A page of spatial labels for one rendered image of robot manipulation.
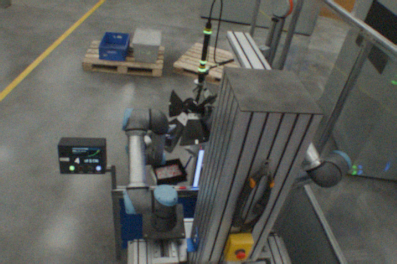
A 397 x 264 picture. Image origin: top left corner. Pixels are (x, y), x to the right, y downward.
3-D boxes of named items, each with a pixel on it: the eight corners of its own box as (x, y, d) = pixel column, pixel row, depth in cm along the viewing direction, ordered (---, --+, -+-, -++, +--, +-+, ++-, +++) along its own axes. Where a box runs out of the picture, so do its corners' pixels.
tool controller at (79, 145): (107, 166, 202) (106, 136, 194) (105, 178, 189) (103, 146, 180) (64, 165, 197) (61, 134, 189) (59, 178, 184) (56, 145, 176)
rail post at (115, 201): (121, 255, 265) (118, 193, 216) (121, 259, 262) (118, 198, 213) (116, 255, 264) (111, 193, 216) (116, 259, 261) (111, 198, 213)
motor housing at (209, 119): (199, 124, 258) (187, 115, 251) (221, 106, 250) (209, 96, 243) (203, 144, 241) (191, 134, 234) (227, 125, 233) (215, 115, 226)
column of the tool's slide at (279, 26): (231, 182, 347) (276, 13, 234) (236, 187, 342) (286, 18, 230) (226, 184, 343) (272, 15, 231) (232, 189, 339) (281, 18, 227)
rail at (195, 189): (242, 192, 232) (244, 184, 227) (243, 196, 229) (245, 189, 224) (111, 193, 216) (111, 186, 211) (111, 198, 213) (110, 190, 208)
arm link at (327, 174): (312, 199, 141) (257, 103, 143) (324, 188, 148) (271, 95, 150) (335, 194, 132) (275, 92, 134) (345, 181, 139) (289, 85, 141)
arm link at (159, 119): (172, 103, 173) (164, 154, 212) (151, 103, 171) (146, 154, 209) (173, 121, 166) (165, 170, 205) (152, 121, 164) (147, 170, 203)
